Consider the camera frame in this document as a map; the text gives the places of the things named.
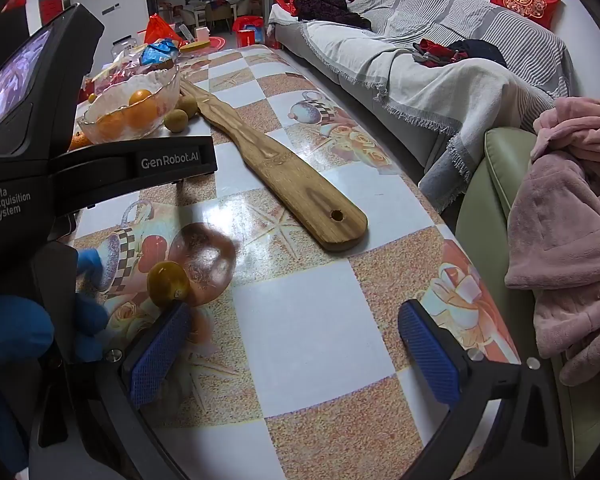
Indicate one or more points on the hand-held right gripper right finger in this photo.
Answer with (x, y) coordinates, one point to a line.
(427, 355)

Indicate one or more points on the tangerine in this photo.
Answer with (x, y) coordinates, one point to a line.
(141, 96)
(142, 116)
(111, 126)
(80, 142)

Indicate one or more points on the dark red blanket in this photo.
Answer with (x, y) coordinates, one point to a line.
(325, 11)

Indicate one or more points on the green leather chair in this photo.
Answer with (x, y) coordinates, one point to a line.
(490, 220)

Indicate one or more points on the long wooden paddle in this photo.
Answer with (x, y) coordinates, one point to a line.
(280, 175)

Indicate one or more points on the red round mat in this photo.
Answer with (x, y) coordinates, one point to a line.
(221, 41)

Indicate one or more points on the pink fleece robe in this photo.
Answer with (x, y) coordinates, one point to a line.
(570, 240)

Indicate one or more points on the pile of dark clothes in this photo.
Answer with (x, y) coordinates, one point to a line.
(457, 52)

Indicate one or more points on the red plastic bucket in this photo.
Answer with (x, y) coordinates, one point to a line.
(246, 31)

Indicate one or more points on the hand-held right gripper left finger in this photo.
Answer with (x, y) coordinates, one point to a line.
(160, 355)

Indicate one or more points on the red snack packets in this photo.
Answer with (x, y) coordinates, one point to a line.
(115, 74)

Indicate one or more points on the person's left hand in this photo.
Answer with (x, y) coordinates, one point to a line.
(15, 327)

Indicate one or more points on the grey striped sofa cover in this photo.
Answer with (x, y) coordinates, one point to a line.
(455, 15)

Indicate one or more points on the glass bowl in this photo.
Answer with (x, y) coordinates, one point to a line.
(166, 80)

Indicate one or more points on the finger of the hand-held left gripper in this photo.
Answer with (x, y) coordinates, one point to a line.
(180, 205)

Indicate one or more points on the white fringed throw blanket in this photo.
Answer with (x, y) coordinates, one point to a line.
(430, 90)

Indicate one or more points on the yellow cherry tomato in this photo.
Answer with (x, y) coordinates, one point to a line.
(167, 282)

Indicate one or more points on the clear plastic container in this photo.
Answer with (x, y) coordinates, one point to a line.
(121, 46)

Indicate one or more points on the grey sofa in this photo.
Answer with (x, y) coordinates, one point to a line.
(370, 105)

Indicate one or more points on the brown longan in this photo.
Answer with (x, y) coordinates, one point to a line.
(176, 122)
(186, 106)

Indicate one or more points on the blue snack bag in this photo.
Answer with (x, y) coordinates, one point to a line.
(157, 53)

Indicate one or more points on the red plastic bag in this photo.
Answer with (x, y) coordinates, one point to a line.
(162, 30)

